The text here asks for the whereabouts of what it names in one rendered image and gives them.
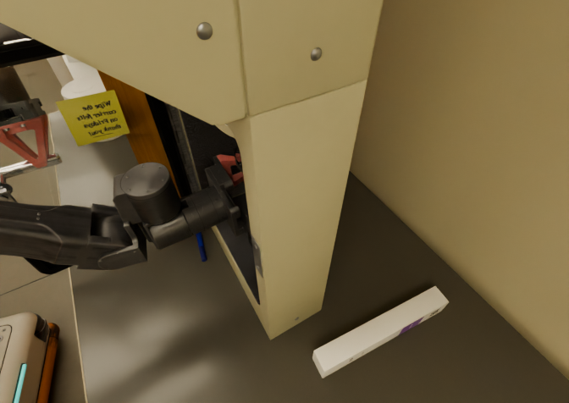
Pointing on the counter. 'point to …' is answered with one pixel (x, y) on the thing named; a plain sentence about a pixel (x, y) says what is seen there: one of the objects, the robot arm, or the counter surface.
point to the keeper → (256, 256)
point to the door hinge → (184, 147)
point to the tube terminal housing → (300, 127)
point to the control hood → (141, 33)
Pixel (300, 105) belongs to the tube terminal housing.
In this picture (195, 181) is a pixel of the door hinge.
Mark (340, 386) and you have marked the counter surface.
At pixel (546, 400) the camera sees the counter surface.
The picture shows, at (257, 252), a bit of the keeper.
